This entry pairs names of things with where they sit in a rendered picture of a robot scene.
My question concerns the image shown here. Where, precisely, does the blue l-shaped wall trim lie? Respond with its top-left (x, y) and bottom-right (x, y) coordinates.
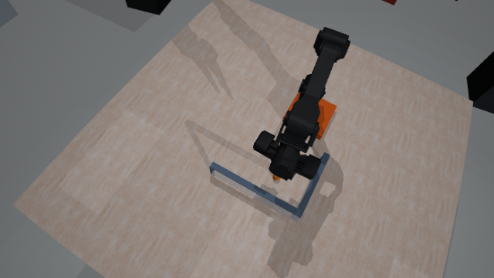
top-left (209, 152), bottom-right (330, 218)

